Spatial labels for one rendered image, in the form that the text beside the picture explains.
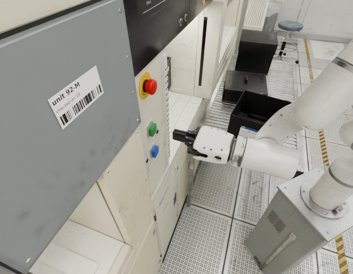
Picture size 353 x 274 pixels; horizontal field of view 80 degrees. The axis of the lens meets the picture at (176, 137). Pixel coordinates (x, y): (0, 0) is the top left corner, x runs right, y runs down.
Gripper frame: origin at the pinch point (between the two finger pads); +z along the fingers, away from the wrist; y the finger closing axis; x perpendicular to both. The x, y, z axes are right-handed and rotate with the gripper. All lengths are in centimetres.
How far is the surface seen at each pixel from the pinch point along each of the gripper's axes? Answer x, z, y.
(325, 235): -44, -59, 9
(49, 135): 24.1, 8.0, -29.6
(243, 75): -34, -11, 110
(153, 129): 1.3, 7.8, -1.3
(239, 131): -36, -18, 50
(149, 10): 31.0, 8.8, 4.1
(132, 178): -6.3, 8.8, -14.6
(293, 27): -60, -59, 334
